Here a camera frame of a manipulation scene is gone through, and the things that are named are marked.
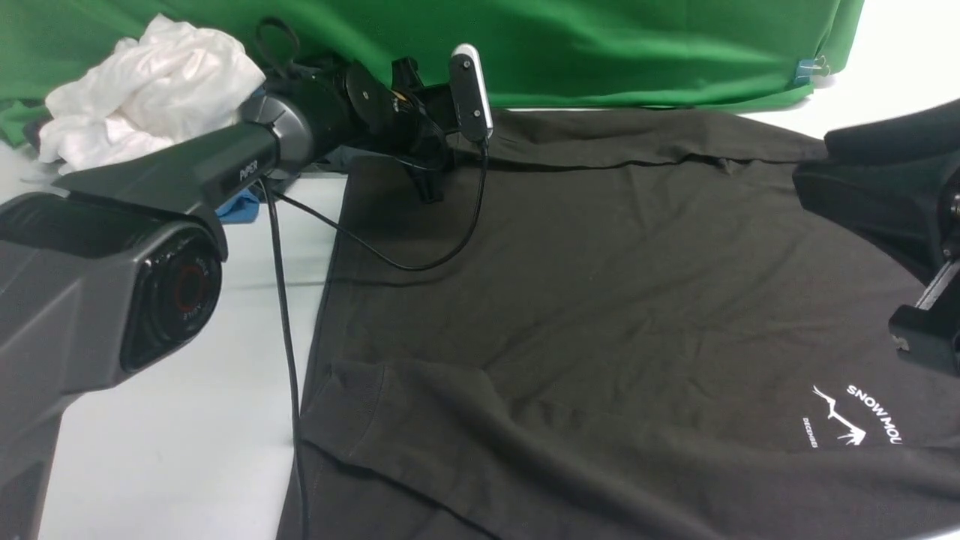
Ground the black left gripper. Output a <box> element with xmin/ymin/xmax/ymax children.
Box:
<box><xmin>369</xmin><ymin>57</ymin><xmax>459</xmax><ymax>204</ymax></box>

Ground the dark gray long-sleeved shirt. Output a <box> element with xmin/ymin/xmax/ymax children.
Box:
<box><xmin>301</xmin><ymin>110</ymin><xmax>958</xmax><ymax>539</ymax></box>

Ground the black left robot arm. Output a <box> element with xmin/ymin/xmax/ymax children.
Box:
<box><xmin>1</xmin><ymin>58</ymin><xmax>459</xmax><ymax>539</ymax></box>

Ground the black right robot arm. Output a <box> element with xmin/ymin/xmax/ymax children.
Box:
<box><xmin>792</xmin><ymin>101</ymin><xmax>959</xmax><ymax>375</ymax></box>

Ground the green backdrop cloth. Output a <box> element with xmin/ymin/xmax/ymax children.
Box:
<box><xmin>1</xmin><ymin>1</ymin><xmax>864</xmax><ymax>145</ymax></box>

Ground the crumpled blue garment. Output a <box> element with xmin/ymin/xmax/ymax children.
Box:
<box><xmin>216</xmin><ymin>188</ymin><xmax>261</xmax><ymax>225</ymax></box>

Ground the crumpled white garment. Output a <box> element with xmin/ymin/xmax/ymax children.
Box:
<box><xmin>37</xmin><ymin>15</ymin><xmax>266</xmax><ymax>174</ymax></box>

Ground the blue binder clip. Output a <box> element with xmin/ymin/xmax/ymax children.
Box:
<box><xmin>793</xmin><ymin>55</ymin><xmax>831</xmax><ymax>86</ymax></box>

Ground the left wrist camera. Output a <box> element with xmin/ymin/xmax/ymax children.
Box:
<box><xmin>448</xmin><ymin>42</ymin><xmax>494</xmax><ymax>144</ymax></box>

